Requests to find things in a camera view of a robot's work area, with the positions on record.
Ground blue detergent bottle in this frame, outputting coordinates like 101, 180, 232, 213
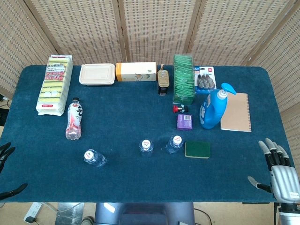
199, 82, 238, 130

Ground blue blister pack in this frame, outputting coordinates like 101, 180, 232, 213
193, 65, 218, 94

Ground beige lidded food container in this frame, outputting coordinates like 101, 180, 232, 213
79, 63, 116, 86

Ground gold black tin can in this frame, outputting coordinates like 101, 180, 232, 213
157, 63, 168, 96

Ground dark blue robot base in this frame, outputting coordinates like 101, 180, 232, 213
93, 202, 195, 225

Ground clear box green packets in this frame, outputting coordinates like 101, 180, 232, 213
172, 54, 196, 105

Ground purple small box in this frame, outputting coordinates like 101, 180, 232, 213
176, 114, 195, 131

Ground cream orange carton box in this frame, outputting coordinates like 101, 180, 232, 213
115, 62, 158, 82

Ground blue table carpet mat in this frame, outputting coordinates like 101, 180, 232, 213
0, 64, 295, 203

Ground woven folding screen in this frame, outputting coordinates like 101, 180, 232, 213
0, 0, 300, 165

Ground yellow sponge multipack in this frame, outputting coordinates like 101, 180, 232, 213
36, 55, 74, 116

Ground clear water bottle white cap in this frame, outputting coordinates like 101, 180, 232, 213
165, 135, 184, 155
83, 150, 107, 168
139, 139, 155, 158

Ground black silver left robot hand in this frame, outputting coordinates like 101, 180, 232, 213
0, 142, 28, 200

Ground brown spiral notebook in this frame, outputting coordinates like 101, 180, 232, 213
220, 92, 253, 133

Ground grey metal floor plate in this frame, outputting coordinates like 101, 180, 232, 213
56, 202, 85, 225

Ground pink drink bottle black cap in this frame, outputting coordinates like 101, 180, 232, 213
65, 97, 85, 141

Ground white power strip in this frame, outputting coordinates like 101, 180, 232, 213
23, 202, 44, 224

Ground green yellow scouring sponge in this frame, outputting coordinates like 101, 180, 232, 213
184, 141, 211, 159

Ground red emergency stop button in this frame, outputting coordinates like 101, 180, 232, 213
172, 105, 189, 113

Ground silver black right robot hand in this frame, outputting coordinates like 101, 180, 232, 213
247, 138, 300, 203

